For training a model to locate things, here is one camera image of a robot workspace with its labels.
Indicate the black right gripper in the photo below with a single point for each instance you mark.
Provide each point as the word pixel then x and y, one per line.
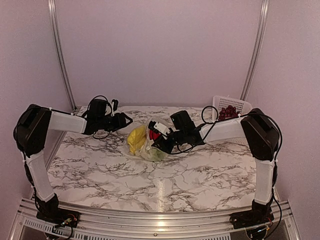
pixel 164 146

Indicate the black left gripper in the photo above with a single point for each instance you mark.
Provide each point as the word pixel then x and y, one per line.
pixel 120 121

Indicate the clear zip top bag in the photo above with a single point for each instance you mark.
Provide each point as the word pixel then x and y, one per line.
pixel 144 151

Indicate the fake red grapes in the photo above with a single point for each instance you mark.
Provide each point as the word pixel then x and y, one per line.
pixel 228 113

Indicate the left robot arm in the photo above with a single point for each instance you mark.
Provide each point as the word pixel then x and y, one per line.
pixel 31 134

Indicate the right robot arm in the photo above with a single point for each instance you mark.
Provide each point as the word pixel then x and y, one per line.
pixel 259 132

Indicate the fake red apple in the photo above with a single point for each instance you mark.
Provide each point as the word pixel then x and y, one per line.
pixel 153 135

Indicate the fake green lettuce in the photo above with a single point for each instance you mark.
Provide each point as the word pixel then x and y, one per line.
pixel 156 155

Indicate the fake yellow banana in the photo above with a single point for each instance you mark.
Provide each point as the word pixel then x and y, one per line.
pixel 136 139

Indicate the white perforated plastic basket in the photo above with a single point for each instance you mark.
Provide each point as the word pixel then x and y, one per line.
pixel 221 101

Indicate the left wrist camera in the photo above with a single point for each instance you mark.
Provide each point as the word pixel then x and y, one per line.
pixel 113 105

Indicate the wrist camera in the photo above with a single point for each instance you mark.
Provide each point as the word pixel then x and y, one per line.
pixel 159 127
pixel 113 105

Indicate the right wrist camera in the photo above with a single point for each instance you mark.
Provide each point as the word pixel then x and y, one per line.
pixel 159 127

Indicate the aluminium front rail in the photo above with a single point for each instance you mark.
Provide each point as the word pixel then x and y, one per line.
pixel 105 224

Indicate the aluminium corner post left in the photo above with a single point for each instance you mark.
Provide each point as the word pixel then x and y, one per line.
pixel 59 51

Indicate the aluminium corner post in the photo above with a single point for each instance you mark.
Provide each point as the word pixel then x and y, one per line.
pixel 59 51
pixel 261 29

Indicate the aluminium corner post right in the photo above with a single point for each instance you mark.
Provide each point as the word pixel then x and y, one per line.
pixel 261 29

